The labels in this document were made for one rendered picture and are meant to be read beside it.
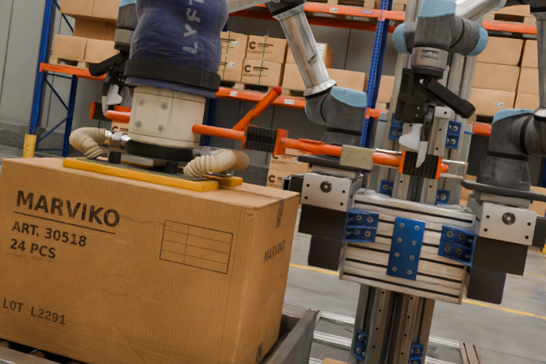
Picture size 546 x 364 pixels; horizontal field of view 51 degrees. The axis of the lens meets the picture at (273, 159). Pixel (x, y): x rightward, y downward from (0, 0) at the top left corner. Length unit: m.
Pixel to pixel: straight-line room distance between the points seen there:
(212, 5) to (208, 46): 0.09
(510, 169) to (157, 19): 1.07
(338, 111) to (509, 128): 0.50
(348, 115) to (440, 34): 0.59
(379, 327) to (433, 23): 1.04
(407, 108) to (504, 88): 7.31
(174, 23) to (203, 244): 0.49
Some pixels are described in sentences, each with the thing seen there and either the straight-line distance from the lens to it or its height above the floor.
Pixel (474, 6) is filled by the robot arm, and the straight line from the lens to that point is 1.59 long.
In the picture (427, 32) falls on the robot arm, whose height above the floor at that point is 1.35.
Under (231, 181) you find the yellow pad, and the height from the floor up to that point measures 0.96.
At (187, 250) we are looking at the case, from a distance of 1.19.
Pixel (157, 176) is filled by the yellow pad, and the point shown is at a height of 0.97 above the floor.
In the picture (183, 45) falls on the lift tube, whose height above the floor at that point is 1.26.
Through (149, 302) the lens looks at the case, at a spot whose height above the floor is 0.71.
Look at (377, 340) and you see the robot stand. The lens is 1.97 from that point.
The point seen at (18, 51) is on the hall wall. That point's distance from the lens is 12.40.
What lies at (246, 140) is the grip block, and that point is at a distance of 1.30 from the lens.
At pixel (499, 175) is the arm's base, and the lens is 1.78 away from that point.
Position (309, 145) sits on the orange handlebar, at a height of 1.08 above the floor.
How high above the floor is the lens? 1.11
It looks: 3 degrees down
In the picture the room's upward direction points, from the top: 9 degrees clockwise
